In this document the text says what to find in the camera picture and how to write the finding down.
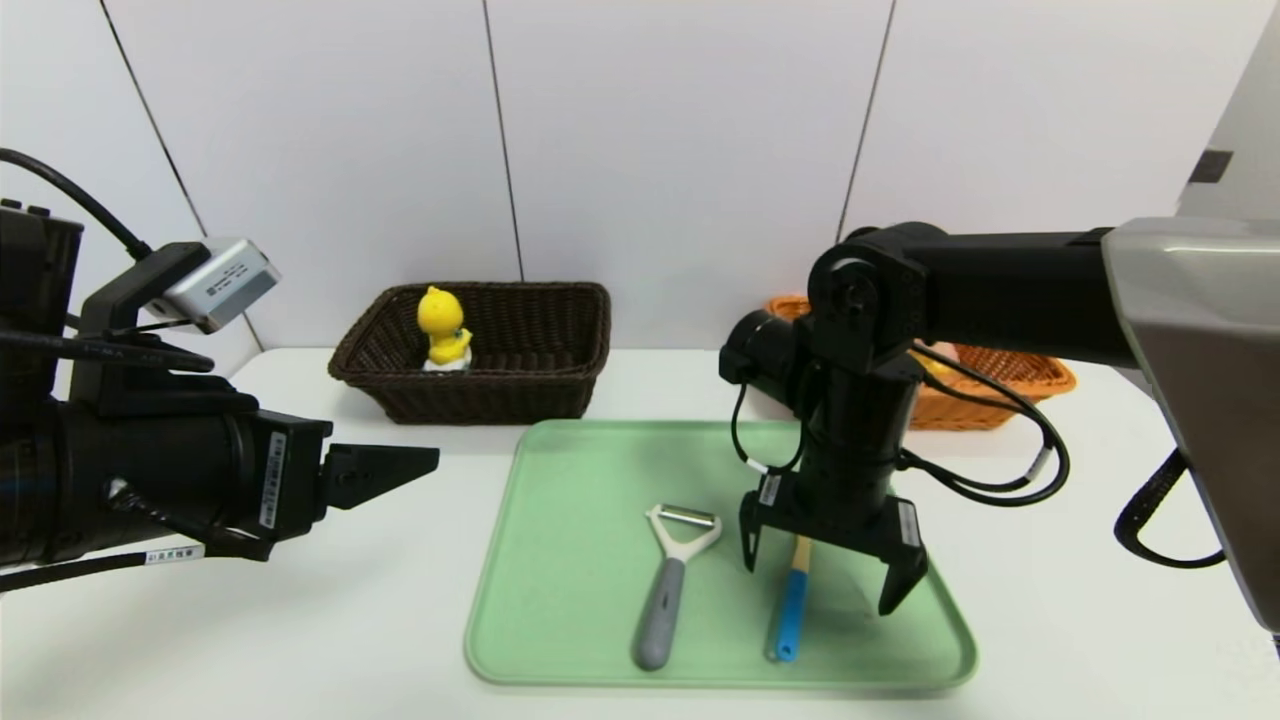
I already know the orange wicker basket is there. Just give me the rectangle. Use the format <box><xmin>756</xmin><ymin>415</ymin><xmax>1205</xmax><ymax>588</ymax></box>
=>
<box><xmin>768</xmin><ymin>295</ymin><xmax>1078</xmax><ymax>433</ymax></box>

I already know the wooden spoon with blue handle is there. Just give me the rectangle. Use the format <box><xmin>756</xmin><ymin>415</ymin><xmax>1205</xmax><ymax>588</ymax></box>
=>
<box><xmin>768</xmin><ymin>535</ymin><xmax>813</xmax><ymax>663</ymax></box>

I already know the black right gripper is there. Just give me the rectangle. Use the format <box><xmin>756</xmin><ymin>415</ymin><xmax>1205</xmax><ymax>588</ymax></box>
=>
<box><xmin>738</xmin><ymin>366</ymin><xmax>929</xmax><ymax>616</ymax></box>

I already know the yellow duck toy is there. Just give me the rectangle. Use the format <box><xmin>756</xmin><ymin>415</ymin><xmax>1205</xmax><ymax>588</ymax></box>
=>
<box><xmin>417</xmin><ymin>285</ymin><xmax>474</xmax><ymax>373</ymax></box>

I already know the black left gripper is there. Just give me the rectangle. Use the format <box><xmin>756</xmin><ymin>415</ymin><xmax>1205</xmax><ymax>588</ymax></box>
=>
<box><xmin>78</xmin><ymin>401</ymin><xmax>440</xmax><ymax>561</ymax></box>

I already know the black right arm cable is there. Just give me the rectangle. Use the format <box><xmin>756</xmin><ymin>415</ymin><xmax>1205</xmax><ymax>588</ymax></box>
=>
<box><xmin>900</xmin><ymin>345</ymin><xmax>1071</xmax><ymax>507</ymax></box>

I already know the white peeler with grey handle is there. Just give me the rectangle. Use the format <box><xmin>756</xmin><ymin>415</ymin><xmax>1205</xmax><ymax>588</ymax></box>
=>
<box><xmin>633</xmin><ymin>504</ymin><xmax>723</xmax><ymax>672</ymax></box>

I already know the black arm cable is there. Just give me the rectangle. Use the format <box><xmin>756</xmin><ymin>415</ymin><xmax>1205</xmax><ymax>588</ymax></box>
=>
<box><xmin>0</xmin><ymin>148</ymin><xmax>151</xmax><ymax>261</ymax></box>
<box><xmin>900</xmin><ymin>345</ymin><xmax>1071</xmax><ymax>507</ymax></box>

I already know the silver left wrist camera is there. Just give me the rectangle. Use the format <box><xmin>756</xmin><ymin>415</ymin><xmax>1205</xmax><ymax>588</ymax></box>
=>
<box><xmin>160</xmin><ymin>238</ymin><xmax>282</xmax><ymax>335</ymax></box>

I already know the dark brown wicker basket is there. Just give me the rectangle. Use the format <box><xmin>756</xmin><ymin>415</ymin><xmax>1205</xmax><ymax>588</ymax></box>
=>
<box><xmin>327</xmin><ymin>281</ymin><xmax>611</xmax><ymax>425</ymax></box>

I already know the light green plastic tray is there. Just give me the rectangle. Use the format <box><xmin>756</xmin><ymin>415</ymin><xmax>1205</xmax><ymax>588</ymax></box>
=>
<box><xmin>463</xmin><ymin>419</ymin><xmax>979</xmax><ymax>691</ymax></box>

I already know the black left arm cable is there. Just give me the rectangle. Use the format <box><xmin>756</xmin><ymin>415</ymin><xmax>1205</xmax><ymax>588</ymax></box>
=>
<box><xmin>0</xmin><ymin>148</ymin><xmax>151</xmax><ymax>261</ymax></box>

